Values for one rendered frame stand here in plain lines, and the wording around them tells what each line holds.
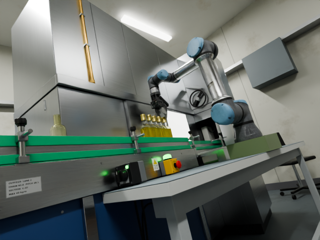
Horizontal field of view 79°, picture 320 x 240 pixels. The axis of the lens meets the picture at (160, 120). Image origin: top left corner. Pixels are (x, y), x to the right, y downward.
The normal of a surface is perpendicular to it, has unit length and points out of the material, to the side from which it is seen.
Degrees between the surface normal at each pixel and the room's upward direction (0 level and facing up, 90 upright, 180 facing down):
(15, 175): 90
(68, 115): 90
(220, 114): 100
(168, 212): 90
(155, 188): 90
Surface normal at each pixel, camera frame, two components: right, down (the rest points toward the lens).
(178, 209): 0.65, -0.34
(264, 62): -0.72, -0.01
